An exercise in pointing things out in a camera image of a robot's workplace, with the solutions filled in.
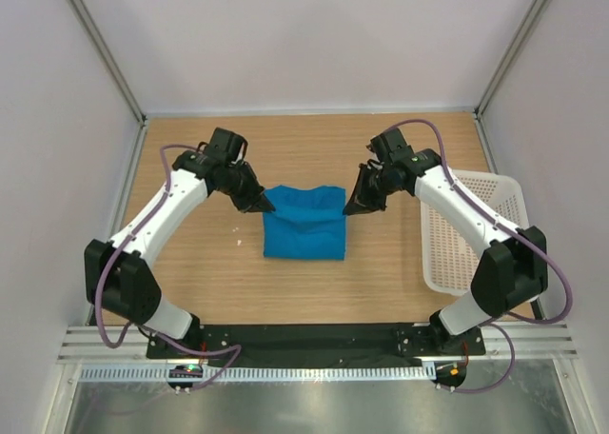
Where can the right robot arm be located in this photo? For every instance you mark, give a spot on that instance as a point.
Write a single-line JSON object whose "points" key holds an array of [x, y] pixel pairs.
{"points": [[511, 269]]}

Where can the white plastic mesh basket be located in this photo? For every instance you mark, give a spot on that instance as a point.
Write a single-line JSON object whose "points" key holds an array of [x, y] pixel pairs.
{"points": [[457, 223]]}

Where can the aluminium front frame rail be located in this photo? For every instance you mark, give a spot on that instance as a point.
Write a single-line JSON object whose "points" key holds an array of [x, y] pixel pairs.
{"points": [[82, 344]]}

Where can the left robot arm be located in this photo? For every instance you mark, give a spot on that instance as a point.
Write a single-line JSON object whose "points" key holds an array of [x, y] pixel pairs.
{"points": [[118, 272]]}

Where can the white slotted cable duct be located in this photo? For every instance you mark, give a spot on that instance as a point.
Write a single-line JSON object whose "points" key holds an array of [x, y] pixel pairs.
{"points": [[191, 373]]}

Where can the aluminium post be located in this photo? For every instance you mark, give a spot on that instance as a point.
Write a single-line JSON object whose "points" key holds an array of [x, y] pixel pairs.
{"points": [[524, 31], [96, 37]]}

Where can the blue t shirt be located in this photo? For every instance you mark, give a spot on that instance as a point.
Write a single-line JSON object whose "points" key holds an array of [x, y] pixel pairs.
{"points": [[307, 224]]}

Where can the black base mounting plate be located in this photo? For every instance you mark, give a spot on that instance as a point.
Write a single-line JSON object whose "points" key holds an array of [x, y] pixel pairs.
{"points": [[398, 339]]}

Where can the right rear aluminium post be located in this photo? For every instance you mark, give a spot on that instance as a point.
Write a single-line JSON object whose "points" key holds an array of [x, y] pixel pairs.
{"points": [[524, 31]]}

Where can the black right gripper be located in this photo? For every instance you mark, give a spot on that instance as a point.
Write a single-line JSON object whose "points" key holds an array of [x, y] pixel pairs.
{"points": [[362, 202]]}

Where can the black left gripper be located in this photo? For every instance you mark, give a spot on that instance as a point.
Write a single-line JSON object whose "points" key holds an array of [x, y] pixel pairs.
{"points": [[254, 200]]}

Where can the left rear aluminium post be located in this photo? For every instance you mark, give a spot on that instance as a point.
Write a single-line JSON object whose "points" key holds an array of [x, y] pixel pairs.
{"points": [[96, 37]]}

